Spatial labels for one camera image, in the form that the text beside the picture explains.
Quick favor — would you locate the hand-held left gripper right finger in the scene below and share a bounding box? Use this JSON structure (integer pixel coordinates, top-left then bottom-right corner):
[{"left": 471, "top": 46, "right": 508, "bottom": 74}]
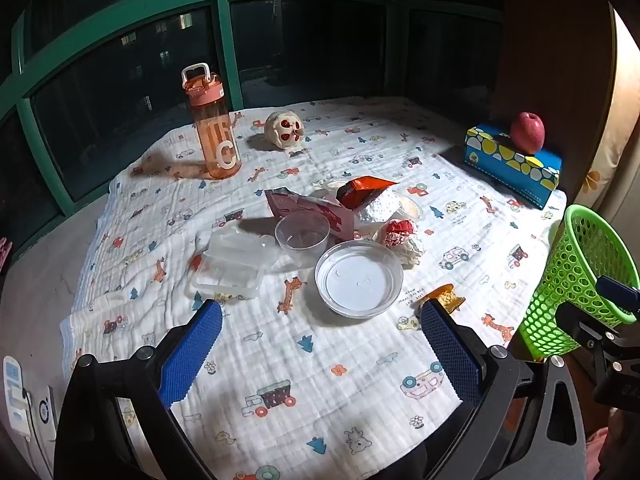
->
[{"left": 420, "top": 301, "right": 588, "bottom": 480}]

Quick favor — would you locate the red apple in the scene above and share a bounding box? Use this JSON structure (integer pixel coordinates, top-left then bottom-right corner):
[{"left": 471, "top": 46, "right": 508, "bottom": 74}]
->
[{"left": 510, "top": 111, "right": 546, "bottom": 153}]

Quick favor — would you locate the floral beige pillow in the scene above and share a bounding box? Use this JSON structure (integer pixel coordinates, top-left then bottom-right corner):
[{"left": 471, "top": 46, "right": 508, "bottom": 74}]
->
[{"left": 580, "top": 5, "right": 640, "bottom": 211}]

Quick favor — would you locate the brown wooden panel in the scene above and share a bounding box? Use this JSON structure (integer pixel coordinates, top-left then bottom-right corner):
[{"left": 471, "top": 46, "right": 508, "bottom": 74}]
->
[{"left": 492, "top": 0, "right": 618, "bottom": 196}]

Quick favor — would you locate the blue spotted tissue box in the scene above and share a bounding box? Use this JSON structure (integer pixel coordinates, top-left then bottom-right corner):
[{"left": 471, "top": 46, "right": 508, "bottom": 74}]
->
[{"left": 464, "top": 122, "right": 562, "bottom": 210}]

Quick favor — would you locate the red orange snack wrapper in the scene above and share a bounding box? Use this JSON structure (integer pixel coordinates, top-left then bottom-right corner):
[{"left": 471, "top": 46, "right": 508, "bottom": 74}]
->
[{"left": 336, "top": 176, "right": 401, "bottom": 210}]

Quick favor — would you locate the clear round plastic dish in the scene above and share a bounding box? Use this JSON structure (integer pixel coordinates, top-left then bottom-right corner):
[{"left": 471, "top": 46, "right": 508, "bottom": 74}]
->
[{"left": 314, "top": 240, "right": 405, "bottom": 318}]

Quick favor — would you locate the red white wrapper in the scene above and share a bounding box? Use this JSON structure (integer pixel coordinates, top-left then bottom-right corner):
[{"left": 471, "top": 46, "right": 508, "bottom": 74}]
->
[{"left": 382, "top": 219, "right": 416, "bottom": 248}]

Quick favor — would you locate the clear plastic lidded box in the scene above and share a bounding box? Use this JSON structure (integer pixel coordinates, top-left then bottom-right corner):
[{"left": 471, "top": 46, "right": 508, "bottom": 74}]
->
[{"left": 191, "top": 227, "right": 276, "bottom": 301}]

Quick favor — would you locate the orange candy wrapper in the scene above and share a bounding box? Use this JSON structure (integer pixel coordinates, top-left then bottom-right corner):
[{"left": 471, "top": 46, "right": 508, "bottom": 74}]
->
[{"left": 420, "top": 284, "right": 466, "bottom": 313}]

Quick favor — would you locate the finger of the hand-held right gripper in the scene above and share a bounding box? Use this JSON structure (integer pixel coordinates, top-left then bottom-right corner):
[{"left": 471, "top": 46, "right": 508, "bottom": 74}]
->
[
  {"left": 556, "top": 301, "right": 622, "bottom": 352},
  {"left": 595, "top": 275, "right": 640, "bottom": 313}
]

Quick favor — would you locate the orange water bottle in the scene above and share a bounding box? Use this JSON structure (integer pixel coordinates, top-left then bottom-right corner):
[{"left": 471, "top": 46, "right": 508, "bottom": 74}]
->
[{"left": 181, "top": 62, "right": 243, "bottom": 181}]

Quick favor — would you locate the small white plastic cup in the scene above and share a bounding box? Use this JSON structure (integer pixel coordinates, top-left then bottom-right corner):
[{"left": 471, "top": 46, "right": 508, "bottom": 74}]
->
[{"left": 320, "top": 176, "right": 351, "bottom": 198}]

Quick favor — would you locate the green plastic basket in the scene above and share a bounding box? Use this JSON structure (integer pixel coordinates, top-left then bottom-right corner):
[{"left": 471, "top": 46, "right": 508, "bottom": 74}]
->
[{"left": 516, "top": 204, "right": 640, "bottom": 362}]

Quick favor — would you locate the white remote device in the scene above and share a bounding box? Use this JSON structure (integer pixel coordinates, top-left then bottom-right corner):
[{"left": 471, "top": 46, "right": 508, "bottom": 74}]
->
[{"left": 2, "top": 355, "right": 56, "bottom": 441}]

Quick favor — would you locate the clear plastic cup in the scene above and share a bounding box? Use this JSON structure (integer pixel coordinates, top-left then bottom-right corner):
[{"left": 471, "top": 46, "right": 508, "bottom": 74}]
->
[{"left": 274, "top": 211, "right": 331, "bottom": 266}]

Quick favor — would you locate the printed cartoon blanket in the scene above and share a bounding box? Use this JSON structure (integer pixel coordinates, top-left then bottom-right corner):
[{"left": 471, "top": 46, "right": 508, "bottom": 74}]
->
[{"left": 60, "top": 96, "right": 568, "bottom": 480}]

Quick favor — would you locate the green window frame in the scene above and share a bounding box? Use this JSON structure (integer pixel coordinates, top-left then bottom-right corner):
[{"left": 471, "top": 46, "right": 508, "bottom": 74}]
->
[{"left": 0, "top": 0, "right": 503, "bottom": 261}]

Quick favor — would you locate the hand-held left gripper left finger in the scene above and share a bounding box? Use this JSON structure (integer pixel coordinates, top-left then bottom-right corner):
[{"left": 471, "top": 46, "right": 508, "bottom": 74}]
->
[{"left": 54, "top": 300, "right": 223, "bottom": 480}]

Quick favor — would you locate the pink snack packet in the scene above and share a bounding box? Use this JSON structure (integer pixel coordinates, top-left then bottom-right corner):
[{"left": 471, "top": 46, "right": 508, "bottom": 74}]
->
[{"left": 264, "top": 187, "right": 371, "bottom": 241}]

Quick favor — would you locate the small beige pudding cup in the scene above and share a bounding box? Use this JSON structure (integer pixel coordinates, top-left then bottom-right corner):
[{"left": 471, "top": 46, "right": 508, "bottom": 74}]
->
[{"left": 395, "top": 195, "right": 425, "bottom": 221}]

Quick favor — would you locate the beige skull toy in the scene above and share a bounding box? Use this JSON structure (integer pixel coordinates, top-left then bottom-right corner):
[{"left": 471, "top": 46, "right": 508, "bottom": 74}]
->
[{"left": 264, "top": 111, "right": 306, "bottom": 151}]

